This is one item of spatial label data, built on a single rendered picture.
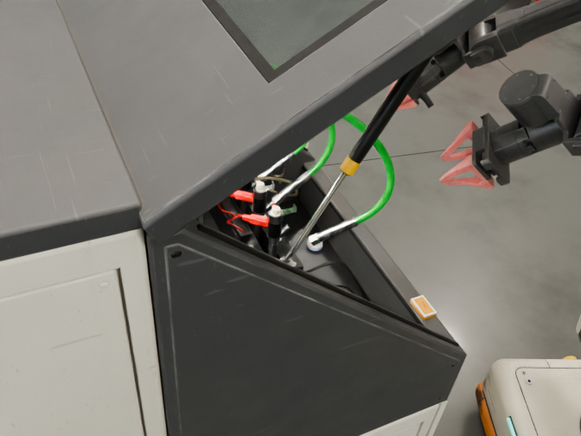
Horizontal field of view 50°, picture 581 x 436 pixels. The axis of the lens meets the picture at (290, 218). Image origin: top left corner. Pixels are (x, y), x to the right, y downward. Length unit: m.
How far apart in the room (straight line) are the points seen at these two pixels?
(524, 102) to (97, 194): 0.56
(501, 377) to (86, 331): 1.61
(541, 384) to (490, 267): 0.84
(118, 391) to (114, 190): 0.30
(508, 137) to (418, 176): 2.30
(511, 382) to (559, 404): 0.15
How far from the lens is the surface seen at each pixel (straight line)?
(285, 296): 0.81
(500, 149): 0.97
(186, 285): 0.72
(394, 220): 2.94
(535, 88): 0.89
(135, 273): 0.69
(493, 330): 2.62
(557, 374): 2.21
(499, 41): 1.29
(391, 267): 1.36
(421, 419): 1.38
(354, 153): 0.73
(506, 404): 2.10
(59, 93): 0.81
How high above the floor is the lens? 1.90
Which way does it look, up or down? 42 degrees down
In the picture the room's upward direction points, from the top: 6 degrees clockwise
